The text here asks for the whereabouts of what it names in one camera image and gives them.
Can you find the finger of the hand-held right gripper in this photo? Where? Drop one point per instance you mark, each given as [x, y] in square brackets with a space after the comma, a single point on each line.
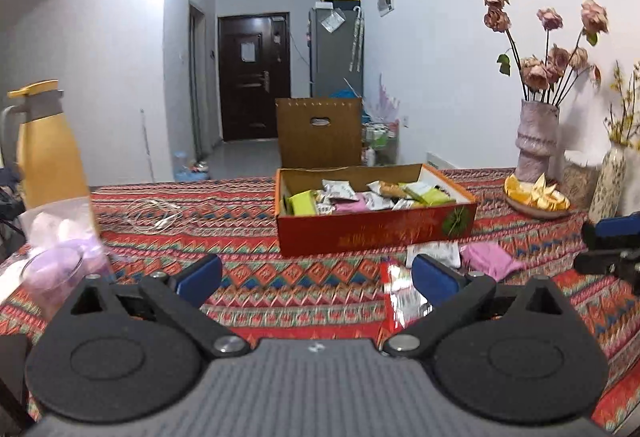
[610, 263]
[617, 226]

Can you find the folded hanging umbrella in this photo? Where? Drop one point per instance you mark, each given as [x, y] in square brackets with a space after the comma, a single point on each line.
[356, 42]

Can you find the beige snack packet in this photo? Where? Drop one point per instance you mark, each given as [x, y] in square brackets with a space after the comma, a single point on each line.
[390, 189]

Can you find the white snack packet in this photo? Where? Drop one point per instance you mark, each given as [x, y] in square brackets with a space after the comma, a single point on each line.
[339, 191]
[440, 254]
[377, 201]

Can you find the red cardboard box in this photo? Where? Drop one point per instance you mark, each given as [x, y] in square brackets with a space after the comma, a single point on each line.
[370, 232]

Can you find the yellow thermos jug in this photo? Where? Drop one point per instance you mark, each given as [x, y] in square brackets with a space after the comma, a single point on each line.
[47, 157]

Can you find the speckled ceramic vase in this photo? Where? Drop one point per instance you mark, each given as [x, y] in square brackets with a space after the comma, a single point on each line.
[607, 187]

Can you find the green snack packet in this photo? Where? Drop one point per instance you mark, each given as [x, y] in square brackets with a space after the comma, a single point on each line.
[432, 194]
[303, 203]

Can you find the pink snack packet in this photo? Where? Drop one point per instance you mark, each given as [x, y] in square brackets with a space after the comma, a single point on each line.
[490, 259]
[350, 206]

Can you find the dark entrance door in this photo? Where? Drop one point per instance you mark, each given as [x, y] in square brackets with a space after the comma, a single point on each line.
[254, 77]

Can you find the pink ribbed vase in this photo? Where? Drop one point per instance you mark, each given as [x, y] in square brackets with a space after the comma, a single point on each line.
[537, 142]

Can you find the shiny silver red snack packet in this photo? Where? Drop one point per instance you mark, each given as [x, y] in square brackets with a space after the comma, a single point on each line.
[402, 292]

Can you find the cluttered storage shelf cart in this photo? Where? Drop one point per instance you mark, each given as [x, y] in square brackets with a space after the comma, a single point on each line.
[381, 142]

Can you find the glass jar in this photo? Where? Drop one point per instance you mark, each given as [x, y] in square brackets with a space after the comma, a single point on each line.
[580, 182]

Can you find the plate of yellow chips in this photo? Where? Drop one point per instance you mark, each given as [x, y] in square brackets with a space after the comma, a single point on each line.
[537, 197]

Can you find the white mop stick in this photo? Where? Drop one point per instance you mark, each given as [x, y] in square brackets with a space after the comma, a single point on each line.
[147, 147]

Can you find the dark bag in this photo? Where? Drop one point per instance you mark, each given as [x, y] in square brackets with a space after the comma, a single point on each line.
[9, 202]

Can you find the purple decorative plumes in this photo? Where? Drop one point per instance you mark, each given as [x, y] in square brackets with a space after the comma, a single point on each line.
[386, 97]

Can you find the clear plastic bag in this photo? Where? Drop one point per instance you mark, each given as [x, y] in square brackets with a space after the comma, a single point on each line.
[55, 272]

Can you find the grey refrigerator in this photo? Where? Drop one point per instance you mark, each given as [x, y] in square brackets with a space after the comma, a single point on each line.
[336, 52]

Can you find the blue floor basin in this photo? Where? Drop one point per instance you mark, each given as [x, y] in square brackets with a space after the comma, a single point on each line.
[192, 169]

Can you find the dried pink roses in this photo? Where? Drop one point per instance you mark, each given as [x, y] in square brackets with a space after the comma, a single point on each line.
[550, 62]

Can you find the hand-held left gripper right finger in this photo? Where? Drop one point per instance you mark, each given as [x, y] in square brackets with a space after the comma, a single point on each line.
[435, 277]

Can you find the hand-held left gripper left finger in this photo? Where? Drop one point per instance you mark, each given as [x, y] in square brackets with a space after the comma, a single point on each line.
[200, 274]

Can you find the yellow flower branches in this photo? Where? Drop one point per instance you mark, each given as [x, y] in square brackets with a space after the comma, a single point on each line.
[625, 112]

